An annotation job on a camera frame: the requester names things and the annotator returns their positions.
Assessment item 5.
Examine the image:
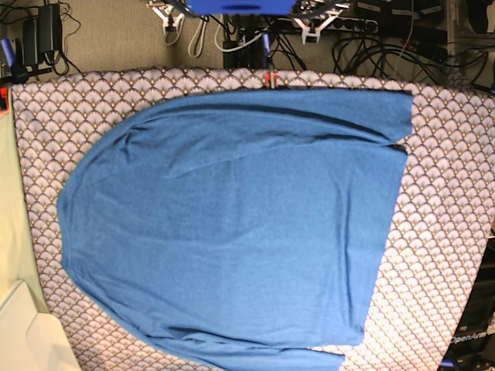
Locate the blue long-sleeve T-shirt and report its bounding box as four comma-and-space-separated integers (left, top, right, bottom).
56, 89, 412, 370

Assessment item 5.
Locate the red and grey table clamp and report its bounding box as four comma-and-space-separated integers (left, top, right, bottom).
263, 70, 278, 90

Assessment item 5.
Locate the black power strip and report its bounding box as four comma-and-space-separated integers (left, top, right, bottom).
312, 17, 379, 34

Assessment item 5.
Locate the patterned fan-print tablecloth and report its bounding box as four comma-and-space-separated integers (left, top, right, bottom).
12, 68, 494, 370

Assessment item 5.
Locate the black power adapter brick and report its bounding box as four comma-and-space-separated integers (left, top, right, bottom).
37, 3, 62, 53

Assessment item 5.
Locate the white plastic bin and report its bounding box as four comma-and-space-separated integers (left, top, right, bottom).
1, 280, 80, 370

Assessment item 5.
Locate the black OpenArm box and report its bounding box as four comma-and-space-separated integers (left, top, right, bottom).
439, 237, 494, 370

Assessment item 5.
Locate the grey looped cable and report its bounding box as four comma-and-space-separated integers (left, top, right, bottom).
165, 15, 212, 59

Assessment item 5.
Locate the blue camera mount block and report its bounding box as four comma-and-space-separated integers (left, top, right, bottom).
187, 0, 295, 15

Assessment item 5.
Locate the blue-handled clamp at left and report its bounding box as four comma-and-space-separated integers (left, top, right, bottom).
1, 38, 29, 85

